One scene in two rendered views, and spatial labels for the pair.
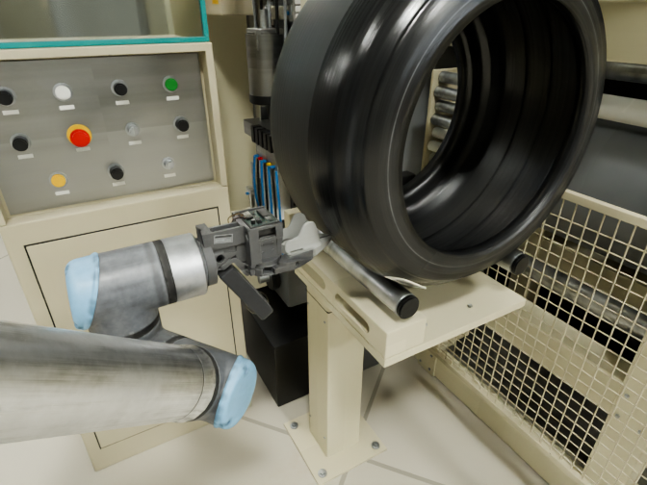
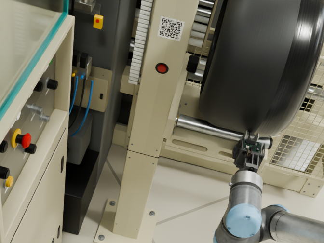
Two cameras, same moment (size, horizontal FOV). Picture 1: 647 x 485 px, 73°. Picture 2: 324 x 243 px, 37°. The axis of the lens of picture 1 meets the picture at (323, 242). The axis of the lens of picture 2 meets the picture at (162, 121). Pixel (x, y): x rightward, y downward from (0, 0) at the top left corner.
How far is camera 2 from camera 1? 1.38 m
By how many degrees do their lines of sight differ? 49
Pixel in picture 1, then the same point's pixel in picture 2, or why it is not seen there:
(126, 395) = not seen: outside the picture
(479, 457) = (197, 182)
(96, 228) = (31, 197)
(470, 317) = not seen: hidden behind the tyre
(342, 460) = (145, 234)
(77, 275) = (256, 216)
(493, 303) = not seen: hidden behind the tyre
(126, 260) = (255, 198)
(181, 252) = (259, 181)
